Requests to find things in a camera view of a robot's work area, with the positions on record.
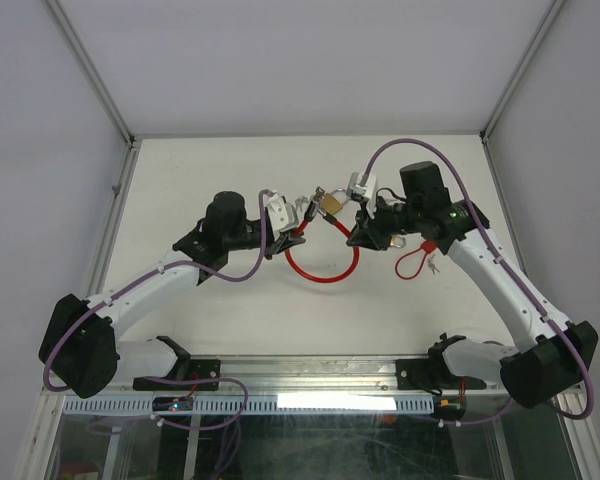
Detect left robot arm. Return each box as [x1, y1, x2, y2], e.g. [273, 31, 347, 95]
[38, 189, 303, 398]

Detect white slotted cable duct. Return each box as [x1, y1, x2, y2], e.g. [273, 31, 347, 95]
[64, 393, 434, 416]

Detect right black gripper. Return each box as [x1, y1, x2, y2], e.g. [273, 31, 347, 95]
[347, 193, 424, 251]

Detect silver keys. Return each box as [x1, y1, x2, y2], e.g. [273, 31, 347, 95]
[426, 254, 440, 275]

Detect purple cable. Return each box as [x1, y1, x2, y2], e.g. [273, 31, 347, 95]
[362, 138, 595, 420]
[42, 188, 281, 392]

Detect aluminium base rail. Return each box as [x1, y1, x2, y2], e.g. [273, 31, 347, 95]
[44, 352, 511, 397]

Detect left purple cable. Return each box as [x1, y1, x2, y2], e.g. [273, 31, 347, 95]
[42, 188, 281, 392]

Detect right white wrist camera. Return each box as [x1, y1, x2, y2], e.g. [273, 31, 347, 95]
[346, 172, 378, 217]

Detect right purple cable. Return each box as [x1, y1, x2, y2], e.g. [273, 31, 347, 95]
[362, 138, 595, 420]

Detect brass padlock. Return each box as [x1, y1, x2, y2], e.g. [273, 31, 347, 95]
[295, 188, 350, 216]
[389, 235, 406, 249]

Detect thick red cable lock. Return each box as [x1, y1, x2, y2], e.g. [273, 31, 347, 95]
[285, 187, 361, 285]

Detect red thin-cable padlock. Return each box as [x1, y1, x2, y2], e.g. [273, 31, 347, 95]
[394, 240, 437, 281]

